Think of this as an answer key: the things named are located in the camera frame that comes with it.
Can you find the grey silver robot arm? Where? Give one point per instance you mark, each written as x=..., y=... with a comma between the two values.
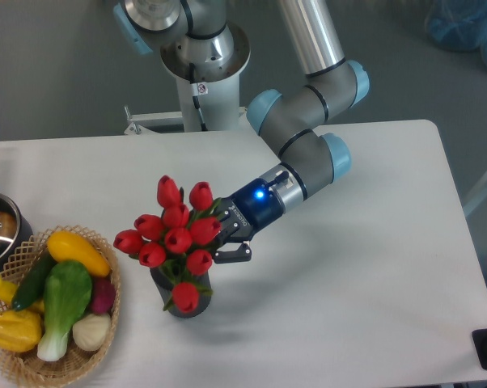
x=307, y=162

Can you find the red tulip bouquet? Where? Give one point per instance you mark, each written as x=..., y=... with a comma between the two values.
x=179, y=242

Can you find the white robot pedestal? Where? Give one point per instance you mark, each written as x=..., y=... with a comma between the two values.
x=207, y=74

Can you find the yellow bell pepper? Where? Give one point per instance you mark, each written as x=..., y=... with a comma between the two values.
x=20, y=331

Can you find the dark grey ribbed vase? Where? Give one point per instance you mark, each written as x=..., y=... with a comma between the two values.
x=164, y=287

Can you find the purple radish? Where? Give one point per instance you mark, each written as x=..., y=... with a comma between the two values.
x=103, y=296

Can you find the small yellow banana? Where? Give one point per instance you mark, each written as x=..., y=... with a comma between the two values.
x=7, y=292

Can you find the blue plastic bag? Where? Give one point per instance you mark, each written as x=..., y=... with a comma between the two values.
x=459, y=26

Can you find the yellow squash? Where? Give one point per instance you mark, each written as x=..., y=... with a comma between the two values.
x=64, y=245

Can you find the woven wicker basket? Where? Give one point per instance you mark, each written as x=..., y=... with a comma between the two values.
x=26, y=369

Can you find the white garlic bulb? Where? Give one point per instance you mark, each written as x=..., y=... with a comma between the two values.
x=90, y=332

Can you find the green bok choy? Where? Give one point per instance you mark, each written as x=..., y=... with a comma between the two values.
x=67, y=294

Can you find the dark green cucumber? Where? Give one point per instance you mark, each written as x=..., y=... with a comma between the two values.
x=31, y=288

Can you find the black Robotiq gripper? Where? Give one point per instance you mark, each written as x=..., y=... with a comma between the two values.
x=243, y=214

